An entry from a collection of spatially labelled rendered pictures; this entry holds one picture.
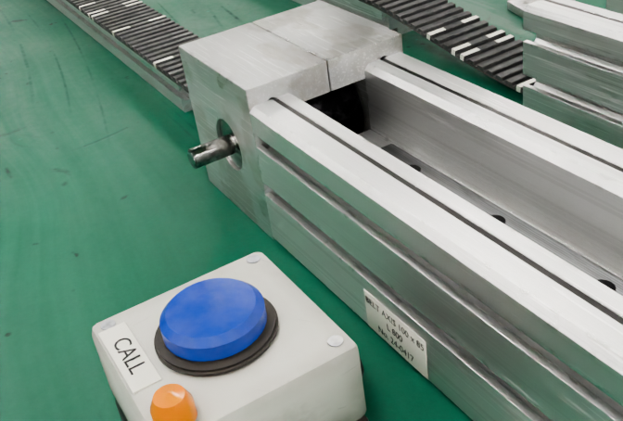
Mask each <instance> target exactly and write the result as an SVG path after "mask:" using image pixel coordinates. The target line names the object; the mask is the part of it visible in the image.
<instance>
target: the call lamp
mask: <svg viewBox="0 0 623 421"><path fill-rule="evenodd" d="M150 414H151V417H152V420H153V421H196V419H197V408H196V405H195V401H194V398H193V396H192V394H191V393H190V392H189V391H188V390H186V389H185V388H184V387H183V386H181V385H179V384H167V385H164V386H162V387H160V388H159V389H157V390H156V392H155V393H154V395H153V398H152V402H151V404H150Z"/></svg>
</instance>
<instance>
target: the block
mask: <svg viewBox="0 0 623 421"><path fill-rule="evenodd" d="M179 51H180V55H181V59H182V63H183V67H184V75H185V78H186V83H187V87H188V91H189V95H190V99H191V103H192V108H193V111H194V115H195V120H196V124H197V131H198V135H199V140H200V144H201V145H199V146H196V147H192V148H189V149H188V150H187V157H188V159H189V162H190V164H191V165H192V167H193V168H195V169H197V168H200V167H202V166H205V165H206V168H207V172H208V177H209V180H210V181H211V182H212V183H213V184H214V185H215V186H216V187H217V188H218V189H219V190H220V191H222V192H223V193H224V194H225V195H226V196H227V197H228V198H229V199H230V200H231V201H232V202H234V203H235V204H236V206H237V207H238V208H239V209H240V210H242V211H243V212H244V213H245V214H246V215H247V216H248V217H249V218H250V219H251V220H252V221H253V222H254V223H256V224H257V225H258V226H259V227H260V228H261V229H262V230H263V231H264V232H265V233H266V234H267V235H269V236H270V237H271V238H272V239H274V238H273V234H272V228H271V224H270V219H269V214H268V209H267V204H266V199H265V194H266V193H269V192H271V193H272V194H274V195H277V194H276V193H275V192H274V191H273V190H272V189H271V188H270V187H269V186H267V185H266V184H265V183H264V182H263V181H262V180H261V170H260V165H259V161H258V155H257V150H256V146H259V145H263V146H264V147H266V148H268V147H270V146H269V145H268V144H266V143H265V142H264V141H262V140H261V139H260V138H258V137H257V136H256V135H255V134H254V133H253V131H252V126H251V121H250V116H249V113H250V111H251V109H252V108H253V106H255V105H258V104H260V103H263V102H265V101H268V100H271V99H272V100H277V97H279V96H282V95H285V94H288V93H290V94H291V95H293V96H295V97H297V98H298V99H300V100H302V101H303V102H305V103H307V104H308V105H310V106H312V107H313V108H316V109H317V110H319V111H320V112H322V113H323V114H324V115H326V116H328V117H329V118H331V119H333V120H334V121H337V122H338V123H340V124H341V125H343V126H345V127H346V128H348V129H350V130H351V131H353V132H354V133H356V134H360V133H363V132H365V131H367V130H370V129H371V128H370V120H369V110H368V102H367V93H366V84H365V75H364V70H365V68H366V66H367V64H368V63H371V62H373V61H376V60H379V59H380V60H384V57H387V56H390V55H393V54H395V53H398V52H402V53H403V51H402V39H401V34H400V33H398V32H394V31H392V30H390V29H388V28H385V27H383V26H380V25H378V24H375V23H373V22H371V21H369V20H367V19H363V18H360V17H358V16H355V15H353V14H350V13H349V12H347V11H344V10H342V9H339V8H337V7H334V6H330V5H328V4H326V3H324V2H322V1H315V2H312V3H309V4H307V5H304V6H299V7H296V8H293V9H290V10H288V11H284V12H281V13H278V14H275V15H272V16H270V17H267V18H264V19H259V20H256V21H253V22H252V23H248V24H244V25H241V26H238V27H235V28H233V29H230V30H227V31H224V32H219V33H216V34H213V35H211V36H207V37H204V38H201V39H198V40H195V41H193V42H190V43H187V44H184V45H179Z"/></svg>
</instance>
